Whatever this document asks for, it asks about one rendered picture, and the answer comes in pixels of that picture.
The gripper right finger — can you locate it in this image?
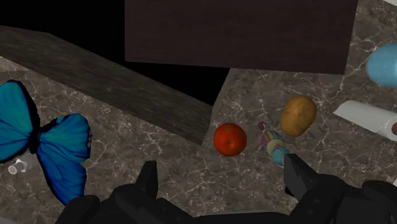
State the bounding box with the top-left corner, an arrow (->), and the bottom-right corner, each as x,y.
283,153 -> 397,224

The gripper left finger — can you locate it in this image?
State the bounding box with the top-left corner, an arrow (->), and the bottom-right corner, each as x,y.
57,160 -> 195,224

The colourful striped doll figure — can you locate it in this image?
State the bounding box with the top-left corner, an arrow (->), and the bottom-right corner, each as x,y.
258,121 -> 291,169

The brown potato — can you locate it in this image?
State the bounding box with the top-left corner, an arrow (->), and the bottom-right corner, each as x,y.
280,95 -> 317,138

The white paper towel roll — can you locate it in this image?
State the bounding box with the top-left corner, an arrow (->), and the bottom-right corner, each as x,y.
333,99 -> 397,143

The red tomato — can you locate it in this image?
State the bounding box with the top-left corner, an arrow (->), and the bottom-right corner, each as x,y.
213,122 -> 248,157

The blue butterfly figure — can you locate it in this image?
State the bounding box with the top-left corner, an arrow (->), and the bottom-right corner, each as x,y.
0,80 -> 93,206

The white salt shaker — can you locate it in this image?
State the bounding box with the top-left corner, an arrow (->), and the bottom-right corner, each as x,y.
8,153 -> 39,176

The light blue rounded object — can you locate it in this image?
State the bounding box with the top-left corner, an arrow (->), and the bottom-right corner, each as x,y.
366,42 -> 397,88

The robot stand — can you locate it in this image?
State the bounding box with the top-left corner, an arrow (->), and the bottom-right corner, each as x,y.
124,0 -> 359,76

